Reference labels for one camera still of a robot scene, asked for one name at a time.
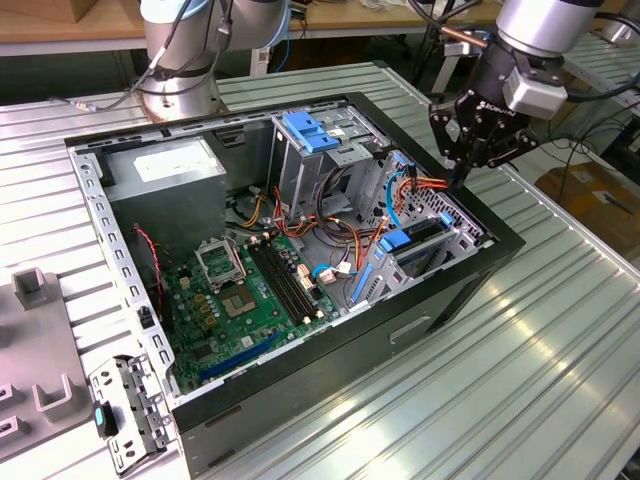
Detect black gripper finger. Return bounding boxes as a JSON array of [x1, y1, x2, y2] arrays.
[[458, 124, 540, 191], [428, 102, 466, 191]]

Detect red orange yellow power wire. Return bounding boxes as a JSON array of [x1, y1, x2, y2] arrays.
[[394, 172, 457, 211]]

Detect blue data wire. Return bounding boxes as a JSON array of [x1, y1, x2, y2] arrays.
[[383, 152, 419, 229], [308, 263, 362, 282]]

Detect hard disk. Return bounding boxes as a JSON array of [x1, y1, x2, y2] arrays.
[[349, 210, 455, 306]]

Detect metal disk bay cage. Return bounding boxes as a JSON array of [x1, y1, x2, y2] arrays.
[[343, 148, 497, 312]]

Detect black stand pole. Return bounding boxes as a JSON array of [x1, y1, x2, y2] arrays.
[[412, 0, 459, 96]]

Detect brown cardboard box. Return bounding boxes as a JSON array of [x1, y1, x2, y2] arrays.
[[533, 160, 640, 257]]

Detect metal slat side table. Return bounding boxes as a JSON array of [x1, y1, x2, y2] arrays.
[[499, 30, 640, 146]]

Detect blue plastic drive latch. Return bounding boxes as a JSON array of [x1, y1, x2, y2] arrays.
[[281, 111, 342, 156]]

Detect wooden desk white legs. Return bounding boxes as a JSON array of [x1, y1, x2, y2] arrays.
[[0, 0, 501, 96]]

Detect grey optical drive cage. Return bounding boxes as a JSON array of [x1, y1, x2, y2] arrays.
[[266, 105, 392, 225]]

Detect RAM slot white clips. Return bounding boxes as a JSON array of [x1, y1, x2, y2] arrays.
[[263, 235, 324, 319], [249, 238, 311, 324]]

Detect CPU socket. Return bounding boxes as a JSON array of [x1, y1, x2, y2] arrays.
[[215, 283, 257, 322]]

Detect black open PC case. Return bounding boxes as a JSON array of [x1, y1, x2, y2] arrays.
[[63, 91, 527, 479]]

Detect metal socket cover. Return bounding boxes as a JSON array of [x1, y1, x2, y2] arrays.
[[192, 237, 248, 294]]

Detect green motherboard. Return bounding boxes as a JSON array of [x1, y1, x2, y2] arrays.
[[160, 233, 342, 397]]

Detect grey power supply unit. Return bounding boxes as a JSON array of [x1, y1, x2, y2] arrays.
[[102, 134, 229, 257]]

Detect blue expansion slot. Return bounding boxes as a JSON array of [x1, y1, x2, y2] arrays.
[[197, 331, 282, 384]]

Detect black case fan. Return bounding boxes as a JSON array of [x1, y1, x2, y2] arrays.
[[130, 227, 175, 337]]

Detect metal expansion card retainer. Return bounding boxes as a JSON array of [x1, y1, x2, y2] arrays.
[[87, 352, 177, 475]]

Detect black teal retainer clip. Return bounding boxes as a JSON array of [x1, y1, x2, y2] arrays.
[[92, 399, 120, 440]]

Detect grey parts rack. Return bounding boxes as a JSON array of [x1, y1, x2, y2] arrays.
[[0, 267, 99, 464]]

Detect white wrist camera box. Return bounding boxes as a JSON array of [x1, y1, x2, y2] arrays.
[[501, 67, 570, 121]]

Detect thick black cable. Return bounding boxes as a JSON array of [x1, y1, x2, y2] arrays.
[[317, 164, 354, 214]]

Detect orange black wire bundle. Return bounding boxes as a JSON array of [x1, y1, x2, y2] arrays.
[[272, 184, 389, 274]]

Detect yellow black power wires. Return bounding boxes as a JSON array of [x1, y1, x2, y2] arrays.
[[243, 185, 269, 227]]

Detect red black twisted wire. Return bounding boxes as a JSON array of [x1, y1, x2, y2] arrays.
[[131, 224, 166, 312]]

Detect grey cable with metal plug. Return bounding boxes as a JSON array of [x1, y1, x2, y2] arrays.
[[52, 0, 201, 114]]

